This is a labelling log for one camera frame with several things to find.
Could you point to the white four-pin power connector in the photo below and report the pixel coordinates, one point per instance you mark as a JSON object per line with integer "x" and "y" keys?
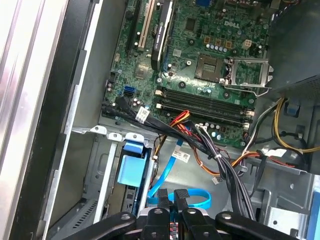
{"x": 247, "y": 44}

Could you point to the grey metal disk bay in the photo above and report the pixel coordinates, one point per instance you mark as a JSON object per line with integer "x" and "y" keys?
{"x": 102, "y": 175}

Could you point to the grey disk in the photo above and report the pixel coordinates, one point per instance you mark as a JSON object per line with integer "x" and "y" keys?
{"x": 130, "y": 170}

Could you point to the metal socket cover frame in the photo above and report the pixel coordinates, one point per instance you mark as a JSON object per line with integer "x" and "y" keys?
{"x": 265, "y": 73}

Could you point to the grey metal drive cage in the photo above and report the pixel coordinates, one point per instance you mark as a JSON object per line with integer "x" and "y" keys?
{"x": 287, "y": 195}

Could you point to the blue plastic cage latch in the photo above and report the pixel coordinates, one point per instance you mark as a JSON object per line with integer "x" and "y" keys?
{"x": 316, "y": 207}

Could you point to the black expansion slot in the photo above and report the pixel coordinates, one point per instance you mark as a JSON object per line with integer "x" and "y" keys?
{"x": 132, "y": 30}

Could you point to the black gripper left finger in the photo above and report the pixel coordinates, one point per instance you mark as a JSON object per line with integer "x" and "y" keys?
{"x": 160, "y": 225}

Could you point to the blue SATA port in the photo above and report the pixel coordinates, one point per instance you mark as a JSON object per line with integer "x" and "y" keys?
{"x": 129, "y": 89}

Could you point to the black graphics card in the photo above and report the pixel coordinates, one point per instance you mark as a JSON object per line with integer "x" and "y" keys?
{"x": 160, "y": 37}

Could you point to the grey power supply unit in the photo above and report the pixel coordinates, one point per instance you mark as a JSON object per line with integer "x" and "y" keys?
{"x": 295, "y": 45}

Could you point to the thin metal locking lever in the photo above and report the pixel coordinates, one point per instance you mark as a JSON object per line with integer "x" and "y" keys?
{"x": 246, "y": 90}

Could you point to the RAM slot with black latches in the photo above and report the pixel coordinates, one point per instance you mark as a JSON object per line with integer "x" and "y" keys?
{"x": 200, "y": 109}
{"x": 200, "y": 96}

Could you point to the black open PC case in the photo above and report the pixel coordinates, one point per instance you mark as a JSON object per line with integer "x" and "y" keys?
{"x": 85, "y": 100}

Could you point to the white expansion slot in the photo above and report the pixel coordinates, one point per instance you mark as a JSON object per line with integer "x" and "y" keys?
{"x": 145, "y": 27}

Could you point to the green motherboard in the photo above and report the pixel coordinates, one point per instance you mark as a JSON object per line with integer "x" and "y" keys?
{"x": 175, "y": 30}

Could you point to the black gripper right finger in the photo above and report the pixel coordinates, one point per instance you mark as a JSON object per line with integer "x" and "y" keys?
{"x": 193, "y": 225}

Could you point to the CPU socket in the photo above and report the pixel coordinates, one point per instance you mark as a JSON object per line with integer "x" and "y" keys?
{"x": 208, "y": 68}

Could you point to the RAM slot with white latches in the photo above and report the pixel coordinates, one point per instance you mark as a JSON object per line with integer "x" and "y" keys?
{"x": 200, "y": 102}
{"x": 200, "y": 115}

